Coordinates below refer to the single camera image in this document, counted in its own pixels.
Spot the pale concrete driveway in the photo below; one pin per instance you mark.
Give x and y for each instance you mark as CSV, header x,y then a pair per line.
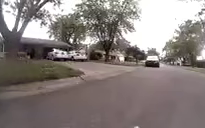
x,y
96,69

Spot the house behind trees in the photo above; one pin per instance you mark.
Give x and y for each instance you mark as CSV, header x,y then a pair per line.
x,y
116,56

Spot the white parked car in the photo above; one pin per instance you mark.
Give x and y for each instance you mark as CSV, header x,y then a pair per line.
x,y
77,55
56,54

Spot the leafy green tree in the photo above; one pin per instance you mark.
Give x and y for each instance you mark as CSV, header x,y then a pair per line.
x,y
67,30
106,20

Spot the grey asphalt road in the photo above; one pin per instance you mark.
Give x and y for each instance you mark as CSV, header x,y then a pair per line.
x,y
130,100

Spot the dark vehicle on road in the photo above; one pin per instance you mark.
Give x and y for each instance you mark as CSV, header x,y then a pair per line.
x,y
152,61

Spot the low dark-roofed house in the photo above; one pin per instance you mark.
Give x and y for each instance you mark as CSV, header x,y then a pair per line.
x,y
40,46

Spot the pale concrete kerb strip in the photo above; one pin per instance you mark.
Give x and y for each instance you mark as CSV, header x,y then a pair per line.
x,y
36,86

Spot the grass lawn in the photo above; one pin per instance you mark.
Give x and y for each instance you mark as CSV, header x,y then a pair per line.
x,y
26,70

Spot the row of trees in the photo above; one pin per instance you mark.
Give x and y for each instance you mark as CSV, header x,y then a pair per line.
x,y
190,41

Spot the large bare-trunk tree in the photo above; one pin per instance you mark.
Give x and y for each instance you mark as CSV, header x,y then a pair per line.
x,y
12,40

